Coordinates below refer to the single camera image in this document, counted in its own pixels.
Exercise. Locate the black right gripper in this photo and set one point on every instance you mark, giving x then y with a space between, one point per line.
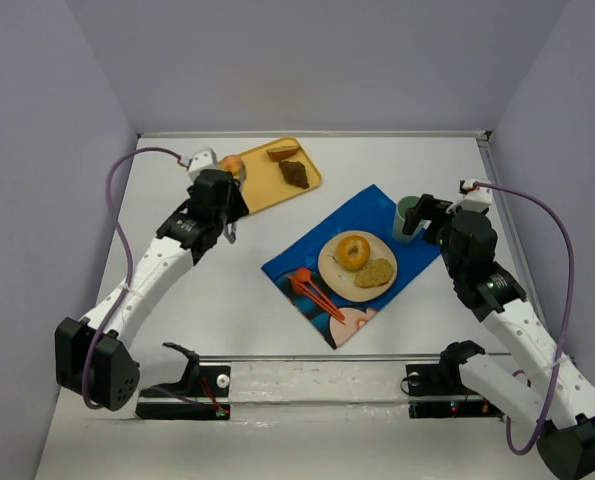
428 212

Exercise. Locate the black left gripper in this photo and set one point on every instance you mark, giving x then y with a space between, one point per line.
235 207

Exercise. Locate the metal serving tongs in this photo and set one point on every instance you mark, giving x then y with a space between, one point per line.
230 231

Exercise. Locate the green cup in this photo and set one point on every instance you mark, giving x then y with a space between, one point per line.
400 219

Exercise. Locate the seeded oval bread slice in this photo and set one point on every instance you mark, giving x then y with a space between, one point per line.
374 274

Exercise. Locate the glazed yellow bagel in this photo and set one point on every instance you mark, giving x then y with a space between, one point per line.
353 252

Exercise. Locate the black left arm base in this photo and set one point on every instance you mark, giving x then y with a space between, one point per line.
197 395

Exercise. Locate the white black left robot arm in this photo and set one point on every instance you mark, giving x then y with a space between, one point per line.
92 354

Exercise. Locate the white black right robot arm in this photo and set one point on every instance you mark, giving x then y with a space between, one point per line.
554 398

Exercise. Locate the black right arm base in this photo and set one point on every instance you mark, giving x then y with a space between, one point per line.
435 390

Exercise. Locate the round pink bread roll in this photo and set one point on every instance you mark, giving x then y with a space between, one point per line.
232 164

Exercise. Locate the halved brown bread loaf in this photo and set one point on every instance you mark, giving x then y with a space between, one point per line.
281 153

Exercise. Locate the yellow plastic tray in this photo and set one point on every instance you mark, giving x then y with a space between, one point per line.
265 185

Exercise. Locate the blue patterned placemat cloth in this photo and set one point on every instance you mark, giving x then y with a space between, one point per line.
370 210

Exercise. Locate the dark chocolate croissant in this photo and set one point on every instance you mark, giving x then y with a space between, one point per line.
294 173

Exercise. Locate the orange plastic fork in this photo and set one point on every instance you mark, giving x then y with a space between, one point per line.
309 290

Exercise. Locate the beige floral plate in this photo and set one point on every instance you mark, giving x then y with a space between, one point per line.
341 281

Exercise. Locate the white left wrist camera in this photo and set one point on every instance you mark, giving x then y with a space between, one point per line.
204 159

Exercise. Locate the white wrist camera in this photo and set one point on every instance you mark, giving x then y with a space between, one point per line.
204 159
474 197

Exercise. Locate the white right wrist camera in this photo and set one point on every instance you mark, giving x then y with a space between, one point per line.
474 197

